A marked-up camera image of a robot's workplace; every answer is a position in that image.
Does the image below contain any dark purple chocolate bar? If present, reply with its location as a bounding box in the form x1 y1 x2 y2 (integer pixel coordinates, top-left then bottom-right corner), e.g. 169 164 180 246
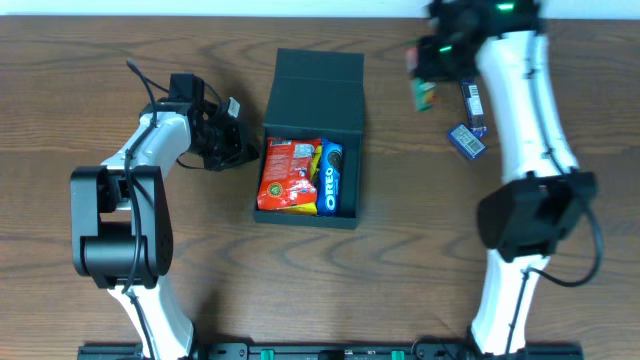
460 78 487 138

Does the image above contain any red green KitKat bar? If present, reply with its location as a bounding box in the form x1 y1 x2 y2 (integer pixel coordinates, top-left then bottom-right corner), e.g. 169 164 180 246
406 46 436 112

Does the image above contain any red snack bag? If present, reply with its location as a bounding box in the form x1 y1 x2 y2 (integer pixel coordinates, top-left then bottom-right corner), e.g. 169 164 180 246
257 137 322 213

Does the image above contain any small blue snack box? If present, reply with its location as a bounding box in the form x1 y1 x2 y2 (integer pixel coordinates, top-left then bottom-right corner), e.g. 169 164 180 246
447 123 487 160

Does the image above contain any dark green gift box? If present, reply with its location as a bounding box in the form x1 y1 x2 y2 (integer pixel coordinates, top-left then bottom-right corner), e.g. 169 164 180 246
253 48 366 230

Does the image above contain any yellow seed snack bag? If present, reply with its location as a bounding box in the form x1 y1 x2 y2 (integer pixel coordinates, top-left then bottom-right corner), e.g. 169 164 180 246
284 145 322 215

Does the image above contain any blue Oreo cookie pack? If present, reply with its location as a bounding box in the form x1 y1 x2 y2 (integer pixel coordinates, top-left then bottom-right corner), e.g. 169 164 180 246
317 139 343 216

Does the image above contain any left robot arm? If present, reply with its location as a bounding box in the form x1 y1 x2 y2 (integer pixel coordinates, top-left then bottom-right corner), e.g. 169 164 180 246
70 73 259 359

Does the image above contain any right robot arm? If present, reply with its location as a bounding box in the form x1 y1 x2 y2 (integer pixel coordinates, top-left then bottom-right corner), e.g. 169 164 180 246
411 0 597 359

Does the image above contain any black mounting rail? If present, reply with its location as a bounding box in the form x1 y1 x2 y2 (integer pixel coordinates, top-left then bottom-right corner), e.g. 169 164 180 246
77 342 585 360

